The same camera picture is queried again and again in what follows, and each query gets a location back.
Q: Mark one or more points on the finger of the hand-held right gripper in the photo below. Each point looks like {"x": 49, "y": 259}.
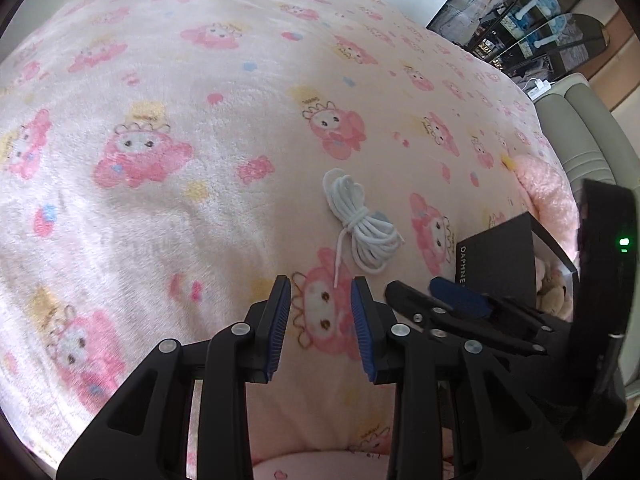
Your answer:
{"x": 465, "y": 325}
{"x": 460, "y": 295}

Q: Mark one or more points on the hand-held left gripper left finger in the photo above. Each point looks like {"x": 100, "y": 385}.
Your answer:
{"x": 277, "y": 332}

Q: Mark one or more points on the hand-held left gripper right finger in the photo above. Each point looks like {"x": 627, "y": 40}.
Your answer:
{"x": 362, "y": 332}

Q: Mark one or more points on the black cardboard box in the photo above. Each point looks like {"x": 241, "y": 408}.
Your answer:
{"x": 495, "y": 260}

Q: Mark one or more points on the beige kitty plush brown bow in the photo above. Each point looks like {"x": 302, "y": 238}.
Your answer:
{"x": 555, "y": 300}

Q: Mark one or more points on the pink white fluffy plush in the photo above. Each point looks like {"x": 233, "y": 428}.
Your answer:
{"x": 544, "y": 270}

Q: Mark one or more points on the pink moon-shaped pillow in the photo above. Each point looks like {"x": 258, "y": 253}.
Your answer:
{"x": 550, "y": 195}

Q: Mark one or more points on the grey padded headboard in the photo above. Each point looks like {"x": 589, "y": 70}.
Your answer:
{"x": 590, "y": 135}

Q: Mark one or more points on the white power strip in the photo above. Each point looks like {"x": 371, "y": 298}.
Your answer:
{"x": 537, "y": 89}

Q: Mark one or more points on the pink printed blanket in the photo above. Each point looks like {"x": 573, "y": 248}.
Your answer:
{"x": 200, "y": 85}

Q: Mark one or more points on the open closet with clothes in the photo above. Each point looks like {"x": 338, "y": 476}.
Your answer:
{"x": 465, "y": 20}

